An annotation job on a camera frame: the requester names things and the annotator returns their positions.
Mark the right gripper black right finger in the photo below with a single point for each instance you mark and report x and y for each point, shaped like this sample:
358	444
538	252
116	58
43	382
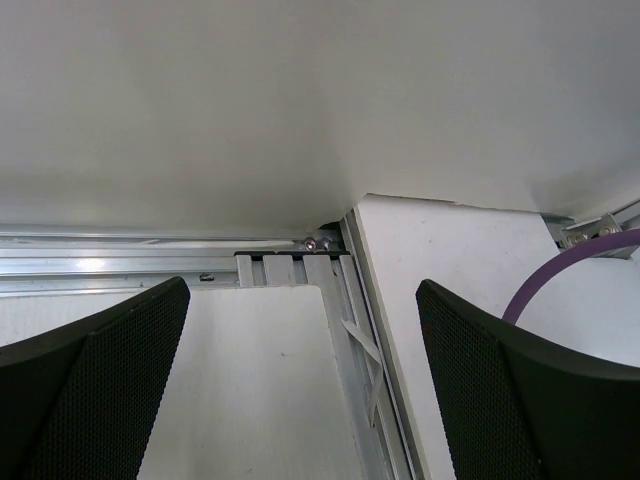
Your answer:
517	406

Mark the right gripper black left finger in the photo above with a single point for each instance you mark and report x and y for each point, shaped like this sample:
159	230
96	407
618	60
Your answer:
80	401

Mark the aluminium frame rail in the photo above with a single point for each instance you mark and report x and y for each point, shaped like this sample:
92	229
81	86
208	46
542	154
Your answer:
285	368

